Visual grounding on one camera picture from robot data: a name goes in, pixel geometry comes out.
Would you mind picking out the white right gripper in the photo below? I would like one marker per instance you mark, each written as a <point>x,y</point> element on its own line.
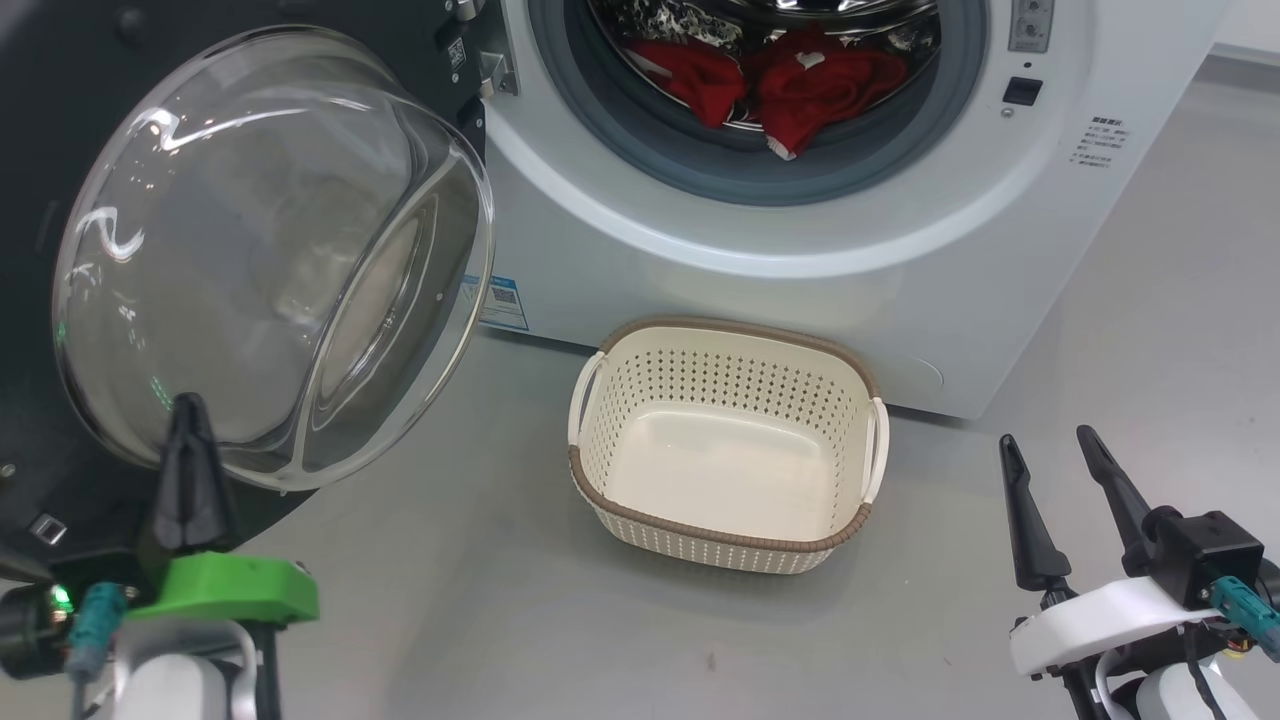
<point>1100,620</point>

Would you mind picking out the washing machine glass door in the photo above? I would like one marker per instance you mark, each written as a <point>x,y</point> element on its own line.
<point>250,250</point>

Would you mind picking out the white front-load washing machine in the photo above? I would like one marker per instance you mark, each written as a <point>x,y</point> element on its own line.
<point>780,270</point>

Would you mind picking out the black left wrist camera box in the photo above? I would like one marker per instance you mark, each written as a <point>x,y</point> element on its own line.
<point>110,578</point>

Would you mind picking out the black cylinder on left gripper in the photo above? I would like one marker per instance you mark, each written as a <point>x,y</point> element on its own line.
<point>25,635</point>

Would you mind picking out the blue energy label sticker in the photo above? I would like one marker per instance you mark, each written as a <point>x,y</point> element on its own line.
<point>503,300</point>

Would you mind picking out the black white patterned garment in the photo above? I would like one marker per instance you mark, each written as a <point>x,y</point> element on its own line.
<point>680,20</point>

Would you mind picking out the small printed text sticker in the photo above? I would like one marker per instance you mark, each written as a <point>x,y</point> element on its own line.
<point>1097,140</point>

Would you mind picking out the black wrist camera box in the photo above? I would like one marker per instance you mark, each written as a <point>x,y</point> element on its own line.
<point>110,578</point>
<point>1205,555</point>

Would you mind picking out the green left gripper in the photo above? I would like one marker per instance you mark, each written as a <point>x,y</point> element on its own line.
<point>230,590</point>

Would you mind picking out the cream perforated laundry basket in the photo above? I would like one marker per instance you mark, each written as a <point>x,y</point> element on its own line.
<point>730,470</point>

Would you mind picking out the red basketball jersey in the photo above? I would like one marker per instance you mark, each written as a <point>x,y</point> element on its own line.
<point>820,90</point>

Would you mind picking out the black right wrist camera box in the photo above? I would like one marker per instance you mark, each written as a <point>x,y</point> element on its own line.
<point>1205,555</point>

